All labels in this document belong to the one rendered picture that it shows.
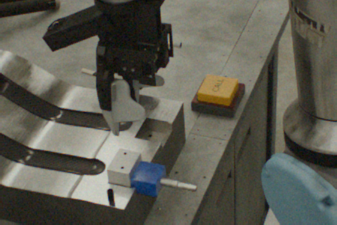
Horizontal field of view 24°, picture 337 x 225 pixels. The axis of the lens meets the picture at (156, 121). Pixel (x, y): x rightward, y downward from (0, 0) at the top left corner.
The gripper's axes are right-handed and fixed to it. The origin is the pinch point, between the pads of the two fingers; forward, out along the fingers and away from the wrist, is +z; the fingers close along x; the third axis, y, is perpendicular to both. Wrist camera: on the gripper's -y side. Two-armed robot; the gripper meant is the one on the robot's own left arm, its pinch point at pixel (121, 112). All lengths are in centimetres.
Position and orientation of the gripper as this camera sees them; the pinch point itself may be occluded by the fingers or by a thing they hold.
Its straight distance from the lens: 112.9
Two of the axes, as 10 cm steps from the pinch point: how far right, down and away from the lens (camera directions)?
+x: 3.5, -6.1, 7.1
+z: 0.7, 7.7, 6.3
